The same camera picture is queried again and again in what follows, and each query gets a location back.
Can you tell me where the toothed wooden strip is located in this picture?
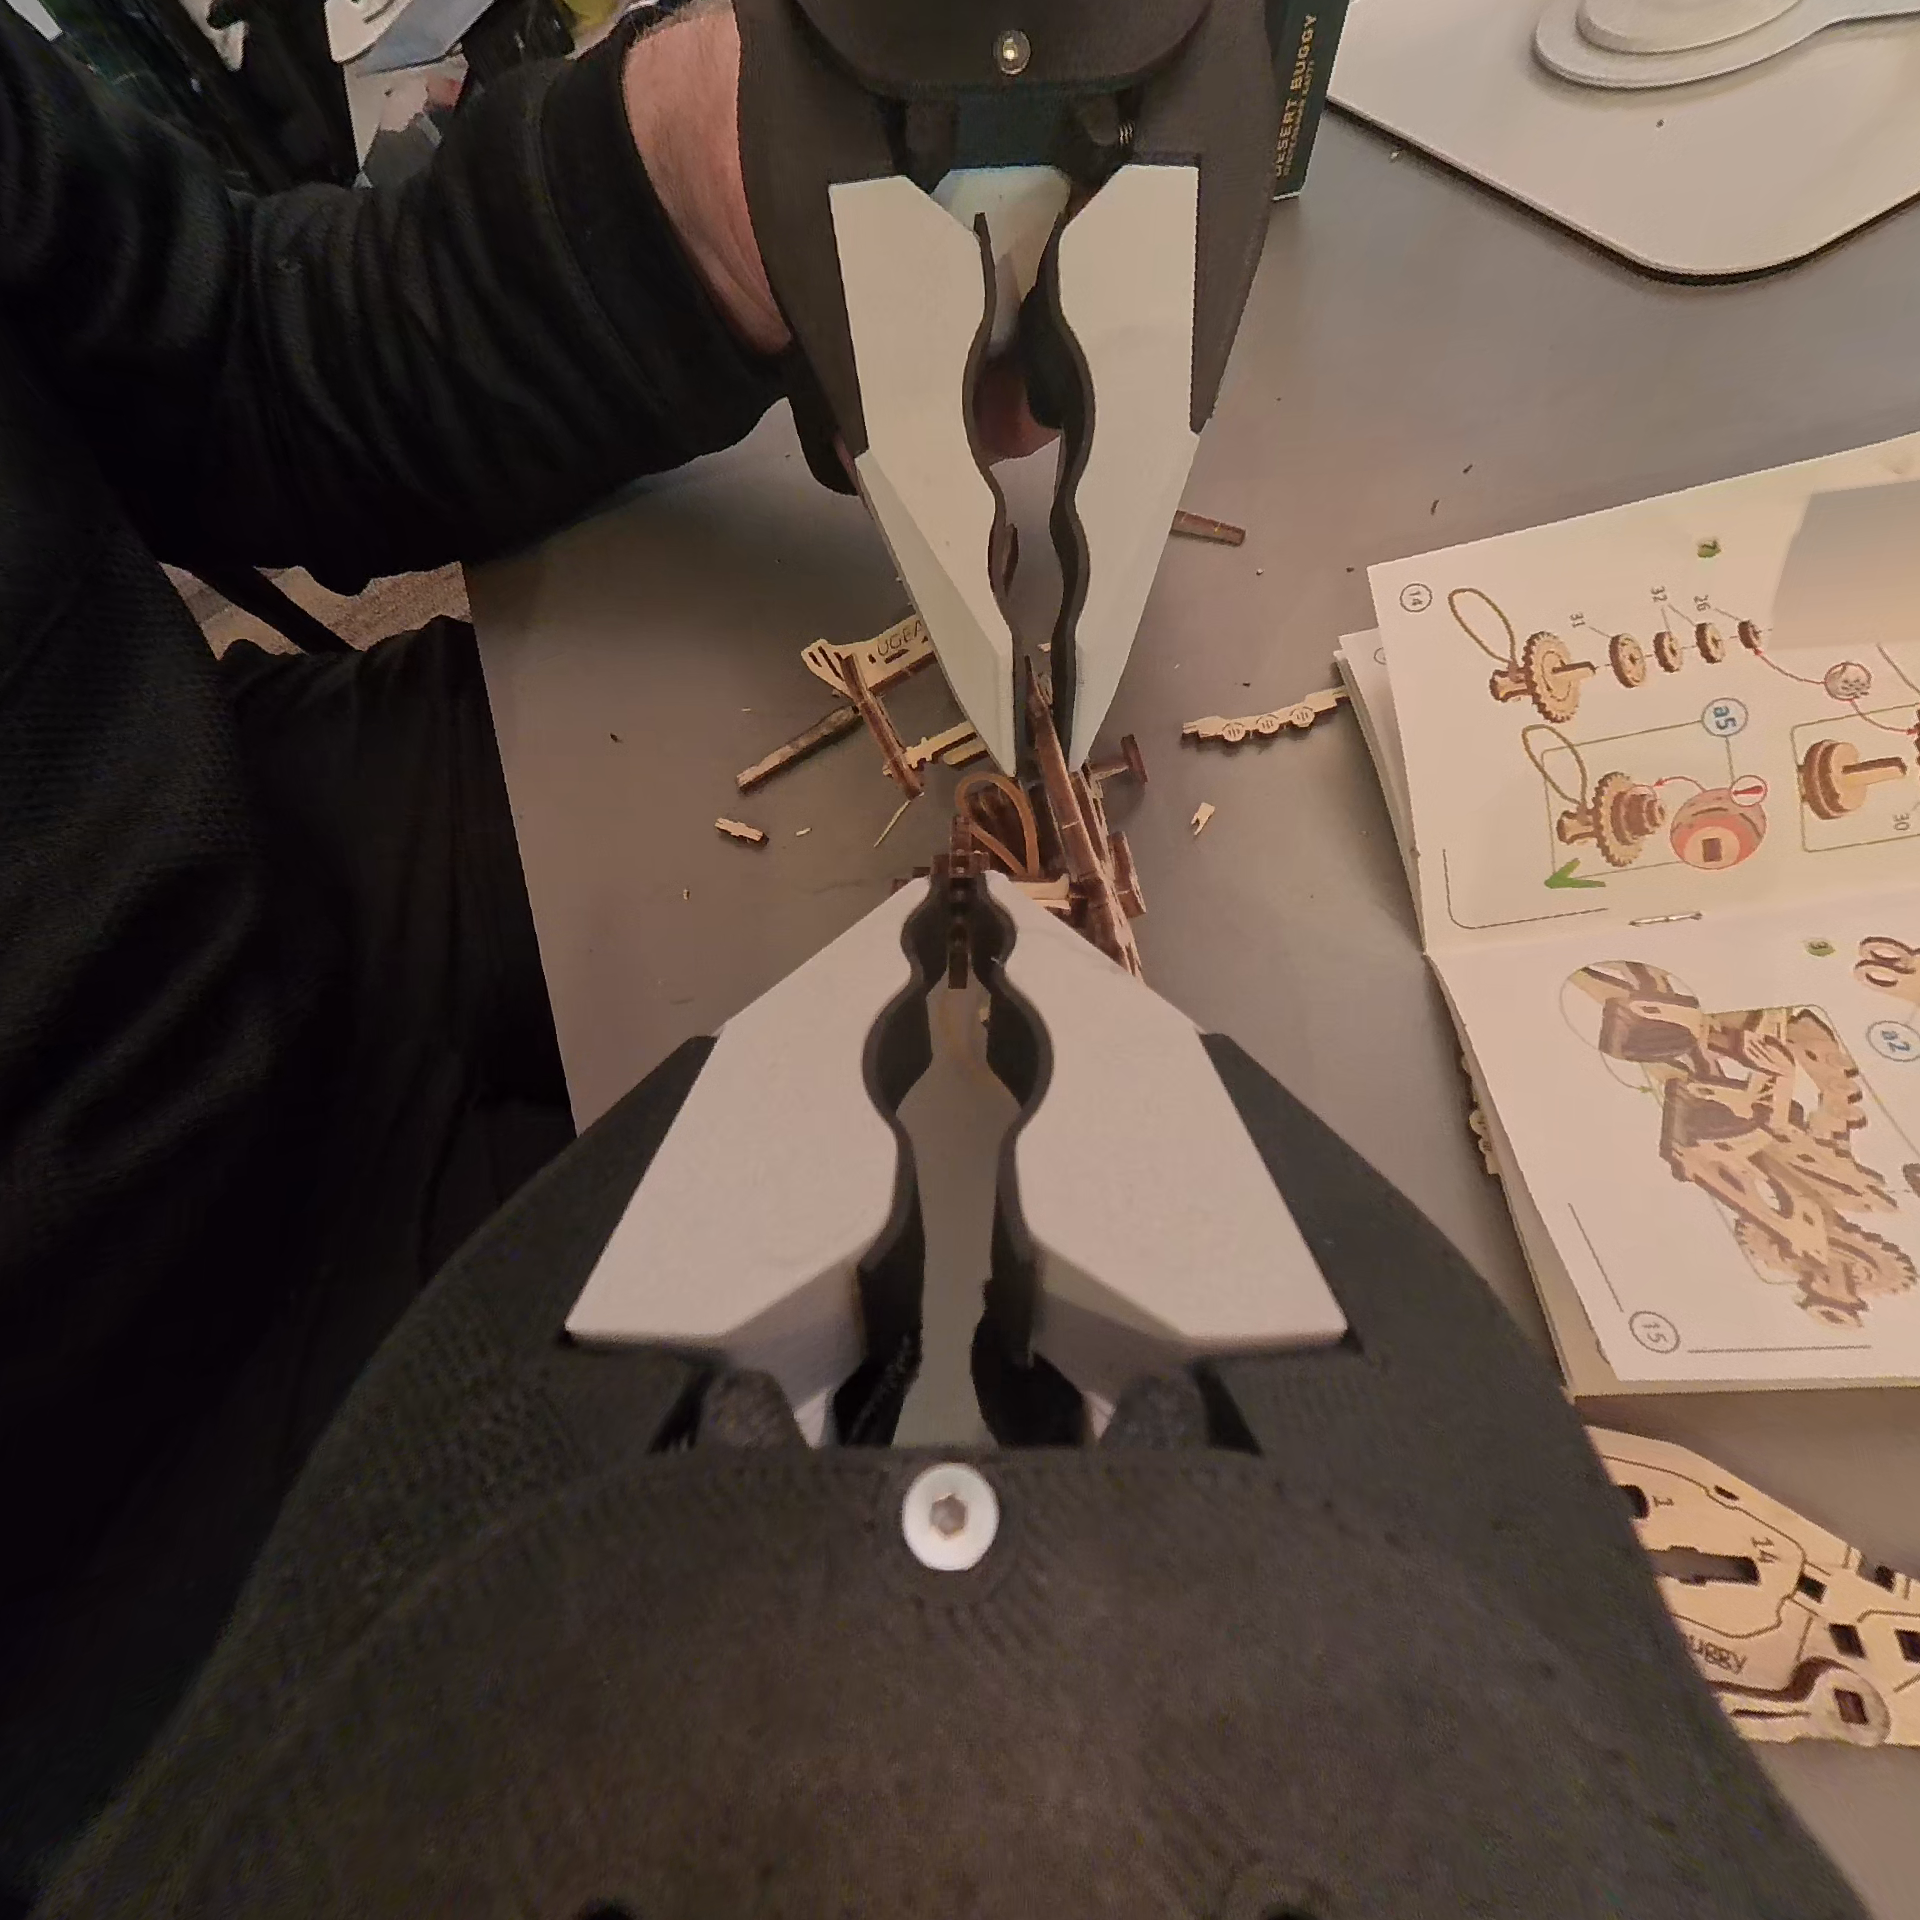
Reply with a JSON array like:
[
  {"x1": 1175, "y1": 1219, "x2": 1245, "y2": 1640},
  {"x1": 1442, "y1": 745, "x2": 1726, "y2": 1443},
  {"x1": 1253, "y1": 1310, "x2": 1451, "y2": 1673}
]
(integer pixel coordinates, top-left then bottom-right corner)
[{"x1": 1181, "y1": 688, "x2": 1347, "y2": 747}]

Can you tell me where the white base board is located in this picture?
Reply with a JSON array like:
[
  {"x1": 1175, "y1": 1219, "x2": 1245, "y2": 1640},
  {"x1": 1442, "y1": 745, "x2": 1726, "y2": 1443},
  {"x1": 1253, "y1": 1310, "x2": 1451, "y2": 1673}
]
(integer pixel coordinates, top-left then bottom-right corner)
[{"x1": 1327, "y1": 0, "x2": 1920, "y2": 281}]

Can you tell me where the person's left hand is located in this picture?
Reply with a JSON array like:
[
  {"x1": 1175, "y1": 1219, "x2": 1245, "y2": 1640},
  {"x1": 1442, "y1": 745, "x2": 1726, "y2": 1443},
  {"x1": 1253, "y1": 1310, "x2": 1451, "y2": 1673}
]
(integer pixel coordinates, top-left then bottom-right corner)
[{"x1": 622, "y1": 8, "x2": 805, "y2": 361}]

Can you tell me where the wooden gear axle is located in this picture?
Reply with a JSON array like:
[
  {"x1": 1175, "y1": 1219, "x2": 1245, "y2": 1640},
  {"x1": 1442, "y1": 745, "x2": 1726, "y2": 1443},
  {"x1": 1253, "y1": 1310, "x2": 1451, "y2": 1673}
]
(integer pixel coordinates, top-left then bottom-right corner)
[{"x1": 921, "y1": 849, "x2": 999, "y2": 992}]

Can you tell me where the long wooden bar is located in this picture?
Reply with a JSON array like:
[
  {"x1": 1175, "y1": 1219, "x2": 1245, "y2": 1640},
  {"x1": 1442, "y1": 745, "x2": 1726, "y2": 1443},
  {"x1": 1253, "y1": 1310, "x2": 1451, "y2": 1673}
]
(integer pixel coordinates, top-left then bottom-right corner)
[{"x1": 737, "y1": 705, "x2": 863, "y2": 794}]

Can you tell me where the dark green product box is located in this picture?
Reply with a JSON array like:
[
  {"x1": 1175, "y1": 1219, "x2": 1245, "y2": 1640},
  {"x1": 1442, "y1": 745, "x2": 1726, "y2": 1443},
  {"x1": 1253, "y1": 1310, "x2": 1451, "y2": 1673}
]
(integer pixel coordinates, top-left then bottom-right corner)
[{"x1": 1263, "y1": 0, "x2": 1353, "y2": 202}]

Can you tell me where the tan rubber band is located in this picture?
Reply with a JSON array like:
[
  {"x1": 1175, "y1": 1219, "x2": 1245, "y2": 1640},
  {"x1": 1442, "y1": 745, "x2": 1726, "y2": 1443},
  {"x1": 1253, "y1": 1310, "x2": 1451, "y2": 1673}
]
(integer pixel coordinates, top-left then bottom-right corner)
[{"x1": 959, "y1": 776, "x2": 1051, "y2": 887}]

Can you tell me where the instruction booklet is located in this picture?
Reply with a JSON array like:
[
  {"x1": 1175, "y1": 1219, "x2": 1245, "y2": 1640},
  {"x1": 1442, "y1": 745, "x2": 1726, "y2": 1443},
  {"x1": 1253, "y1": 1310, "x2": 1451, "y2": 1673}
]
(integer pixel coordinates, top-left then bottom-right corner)
[{"x1": 1334, "y1": 434, "x2": 1920, "y2": 1398}]

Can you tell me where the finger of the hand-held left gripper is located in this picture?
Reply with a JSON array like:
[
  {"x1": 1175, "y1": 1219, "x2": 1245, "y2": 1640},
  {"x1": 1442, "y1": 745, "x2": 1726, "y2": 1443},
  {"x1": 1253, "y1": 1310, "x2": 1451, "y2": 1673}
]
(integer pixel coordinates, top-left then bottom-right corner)
[
  {"x1": 1036, "y1": 162, "x2": 1204, "y2": 753},
  {"x1": 829, "y1": 176, "x2": 1037, "y2": 776}
]

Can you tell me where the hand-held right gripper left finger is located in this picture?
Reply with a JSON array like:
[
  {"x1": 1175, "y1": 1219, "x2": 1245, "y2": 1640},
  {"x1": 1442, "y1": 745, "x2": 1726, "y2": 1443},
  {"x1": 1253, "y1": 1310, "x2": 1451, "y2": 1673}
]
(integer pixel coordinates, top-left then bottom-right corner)
[{"x1": 565, "y1": 878, "x2": 965, "y2": 1444}]

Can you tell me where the wooden roll cage frame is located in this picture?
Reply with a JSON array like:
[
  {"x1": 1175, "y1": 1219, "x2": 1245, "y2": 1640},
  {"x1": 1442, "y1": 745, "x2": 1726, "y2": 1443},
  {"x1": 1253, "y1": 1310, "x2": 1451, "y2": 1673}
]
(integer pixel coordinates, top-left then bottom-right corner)
[{"x1": 799, "y1": 616, "x2": 985, "y2": 798}]

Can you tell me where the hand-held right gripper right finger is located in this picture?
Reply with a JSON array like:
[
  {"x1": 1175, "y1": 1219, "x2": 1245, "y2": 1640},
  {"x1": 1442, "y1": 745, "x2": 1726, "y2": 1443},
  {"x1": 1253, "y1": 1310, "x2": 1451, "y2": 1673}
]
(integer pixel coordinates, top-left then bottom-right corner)
[{"x1": 967, "y1": 883, "x2": 1349, "y2": 1414}]

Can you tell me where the person's left forearm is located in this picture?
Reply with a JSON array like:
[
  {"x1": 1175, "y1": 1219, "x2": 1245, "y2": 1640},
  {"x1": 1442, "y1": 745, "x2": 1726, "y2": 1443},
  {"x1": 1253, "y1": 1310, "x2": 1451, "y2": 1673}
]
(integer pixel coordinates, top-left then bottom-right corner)
[{"x1": 0, "y1": 0, "x2": 797, "y2": 601}]

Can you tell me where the wooden model chassis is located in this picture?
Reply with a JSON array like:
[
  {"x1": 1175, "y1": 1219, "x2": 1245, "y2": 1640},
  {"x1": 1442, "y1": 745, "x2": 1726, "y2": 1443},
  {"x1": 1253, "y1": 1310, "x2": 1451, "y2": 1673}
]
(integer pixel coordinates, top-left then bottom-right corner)
[{"x1": 959, "y1": 662, "x2": 1150, "y2": 985}]

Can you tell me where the large curved plywood sheet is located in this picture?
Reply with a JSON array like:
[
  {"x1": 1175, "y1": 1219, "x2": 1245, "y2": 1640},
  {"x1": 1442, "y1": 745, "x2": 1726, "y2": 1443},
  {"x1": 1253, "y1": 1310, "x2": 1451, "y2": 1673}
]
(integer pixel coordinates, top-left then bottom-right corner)
[{"x1": 1581, "y1": 1424, "x2": 1920, "y2": 1750}]

